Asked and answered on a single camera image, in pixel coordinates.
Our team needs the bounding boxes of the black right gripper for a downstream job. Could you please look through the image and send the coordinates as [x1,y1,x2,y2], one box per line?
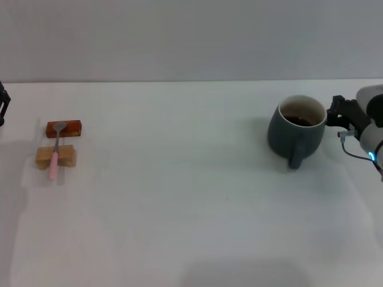
[326,94,372,135]

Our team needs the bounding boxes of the grey ceramic cup with handle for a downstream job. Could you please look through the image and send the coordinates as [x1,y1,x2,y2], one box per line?
[267,94,327,170]

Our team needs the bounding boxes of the pink-handled metal spoon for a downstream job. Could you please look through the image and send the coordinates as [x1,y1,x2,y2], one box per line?
[48,121,68,181]

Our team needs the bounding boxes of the dark coffee liquid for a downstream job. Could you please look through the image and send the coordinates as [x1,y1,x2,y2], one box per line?
[282,114,321,127]

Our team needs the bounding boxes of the red-brown wooden block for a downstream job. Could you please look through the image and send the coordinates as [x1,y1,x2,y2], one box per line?
[45,120,83,139]

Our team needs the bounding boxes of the light tan wooden block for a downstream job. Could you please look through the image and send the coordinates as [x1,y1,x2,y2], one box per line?
[35,144,77,171]

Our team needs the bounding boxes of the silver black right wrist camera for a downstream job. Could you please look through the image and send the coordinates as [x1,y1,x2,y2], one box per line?
[355,85,383,122]

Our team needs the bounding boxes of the thin grey cable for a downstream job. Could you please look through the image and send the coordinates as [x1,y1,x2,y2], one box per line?
[337,129,383,182]

